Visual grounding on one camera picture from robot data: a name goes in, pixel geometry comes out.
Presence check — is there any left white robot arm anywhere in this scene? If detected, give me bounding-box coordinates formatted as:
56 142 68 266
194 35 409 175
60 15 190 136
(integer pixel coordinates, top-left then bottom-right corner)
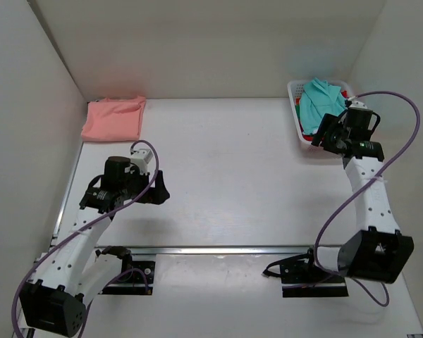
19 149 170 337

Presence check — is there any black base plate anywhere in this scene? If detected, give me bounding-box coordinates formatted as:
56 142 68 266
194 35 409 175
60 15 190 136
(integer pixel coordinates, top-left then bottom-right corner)
262 253 349 299
102 261 156 296

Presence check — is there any white plastic basket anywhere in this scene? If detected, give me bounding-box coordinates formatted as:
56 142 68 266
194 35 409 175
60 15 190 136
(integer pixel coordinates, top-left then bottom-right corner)
288 77 353 157

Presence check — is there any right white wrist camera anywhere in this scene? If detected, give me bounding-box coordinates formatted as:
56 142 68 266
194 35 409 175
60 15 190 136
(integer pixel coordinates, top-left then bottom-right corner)
345 96 368 110

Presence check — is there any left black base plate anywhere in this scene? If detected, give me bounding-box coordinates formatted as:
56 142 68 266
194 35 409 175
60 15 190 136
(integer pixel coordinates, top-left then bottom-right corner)
102 261 156 296

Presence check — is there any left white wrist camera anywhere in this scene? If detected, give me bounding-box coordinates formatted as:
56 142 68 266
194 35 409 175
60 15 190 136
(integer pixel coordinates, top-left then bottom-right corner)
130 149 154 175

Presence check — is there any folded pink t shirt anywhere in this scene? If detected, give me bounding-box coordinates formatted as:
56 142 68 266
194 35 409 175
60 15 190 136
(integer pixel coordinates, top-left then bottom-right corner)
81 96 147 143

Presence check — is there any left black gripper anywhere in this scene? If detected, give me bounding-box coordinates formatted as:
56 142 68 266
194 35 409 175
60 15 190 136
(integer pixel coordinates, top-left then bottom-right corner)
123 164 171 201

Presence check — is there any red orange t shirt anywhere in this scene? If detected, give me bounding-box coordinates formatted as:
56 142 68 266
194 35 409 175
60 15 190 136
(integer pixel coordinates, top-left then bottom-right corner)
293 87 349 142

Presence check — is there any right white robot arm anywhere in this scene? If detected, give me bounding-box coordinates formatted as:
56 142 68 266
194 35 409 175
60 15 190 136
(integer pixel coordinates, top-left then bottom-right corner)
302 106 414 284

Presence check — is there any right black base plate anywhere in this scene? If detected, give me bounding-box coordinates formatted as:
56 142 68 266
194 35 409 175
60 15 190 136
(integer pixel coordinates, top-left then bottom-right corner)
262 253 349 299

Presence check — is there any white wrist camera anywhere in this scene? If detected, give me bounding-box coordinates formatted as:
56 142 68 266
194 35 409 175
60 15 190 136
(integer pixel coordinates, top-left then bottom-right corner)
345 96 368 110
130 149 154 175

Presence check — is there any teal t shirt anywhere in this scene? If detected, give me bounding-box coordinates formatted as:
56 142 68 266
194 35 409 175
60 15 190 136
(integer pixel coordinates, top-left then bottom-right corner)
299 78 345 135

